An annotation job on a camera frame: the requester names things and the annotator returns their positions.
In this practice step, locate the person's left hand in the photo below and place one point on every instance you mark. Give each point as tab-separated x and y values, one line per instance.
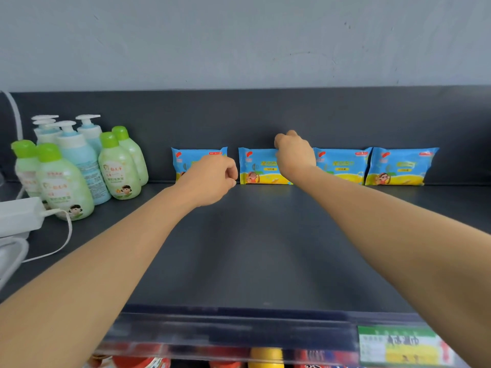
211	180

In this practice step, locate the green yellow price tag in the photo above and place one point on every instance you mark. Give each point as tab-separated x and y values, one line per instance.
402	348

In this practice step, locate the person's right hand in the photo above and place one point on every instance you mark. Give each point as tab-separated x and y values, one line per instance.
295	157

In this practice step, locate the blue pump bottle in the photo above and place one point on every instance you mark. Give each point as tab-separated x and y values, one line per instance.
45	117
82	160
91	136
46	137

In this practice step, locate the yellow bottle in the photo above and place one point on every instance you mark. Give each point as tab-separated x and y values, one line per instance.
266	360

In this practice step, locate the person's left forearm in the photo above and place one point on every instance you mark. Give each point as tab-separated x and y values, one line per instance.
96	283

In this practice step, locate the blue yellow wet wipes pack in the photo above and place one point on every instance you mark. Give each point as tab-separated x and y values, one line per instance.
345	164
402	166
184	157
261	164

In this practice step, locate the person's right forearm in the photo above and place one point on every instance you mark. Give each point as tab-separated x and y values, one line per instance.
402	245

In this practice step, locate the dark grey store shelf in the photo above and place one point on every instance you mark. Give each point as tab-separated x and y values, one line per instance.
268	245

